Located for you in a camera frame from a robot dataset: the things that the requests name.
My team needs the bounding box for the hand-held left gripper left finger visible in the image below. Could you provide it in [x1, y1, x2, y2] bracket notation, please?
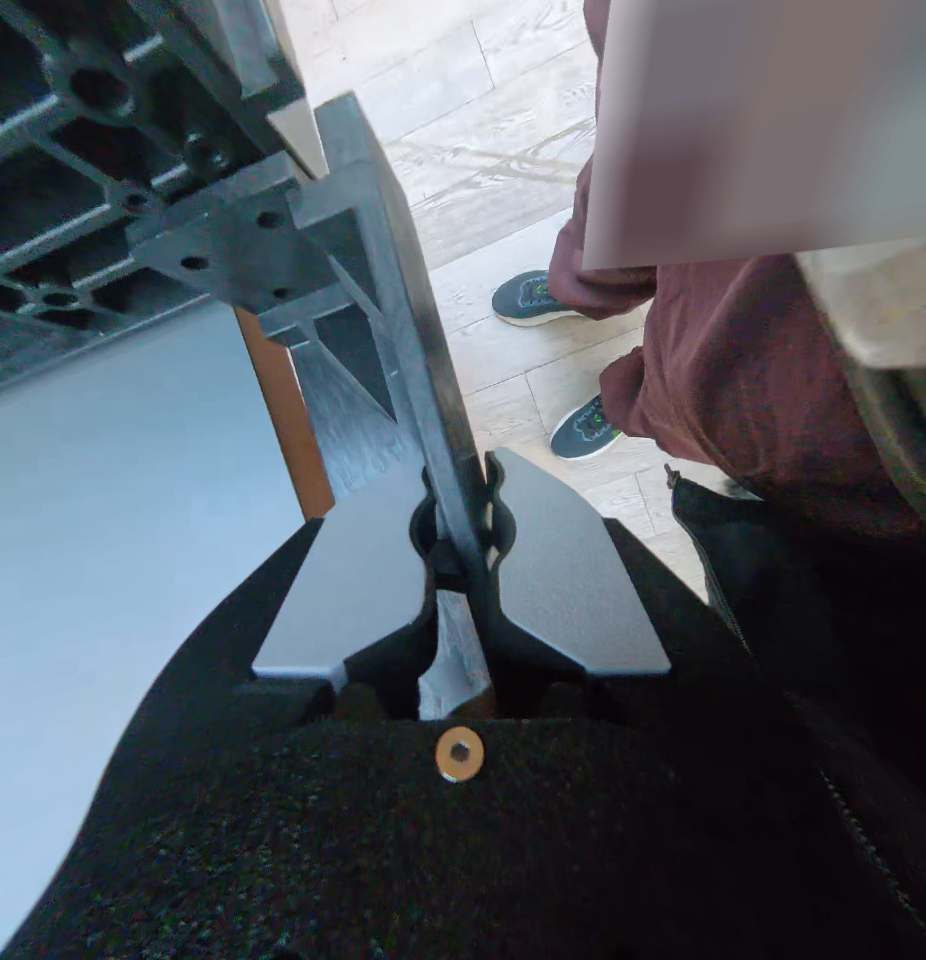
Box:
[251, 465, 441, 720]

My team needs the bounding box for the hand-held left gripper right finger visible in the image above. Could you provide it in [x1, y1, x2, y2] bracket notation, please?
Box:
[481, 446, 672, 714]

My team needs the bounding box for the dark grey sneaker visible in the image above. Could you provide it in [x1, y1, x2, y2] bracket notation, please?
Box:
[549, 393, 626, 461]
[491, 268, 585, 329]

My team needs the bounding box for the black zippered bag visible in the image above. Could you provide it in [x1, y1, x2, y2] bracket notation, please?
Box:
[667, 360, 926, 950]

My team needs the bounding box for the person in maroon trousers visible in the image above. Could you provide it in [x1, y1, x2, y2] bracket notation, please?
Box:
[545, 0, 926, 543]

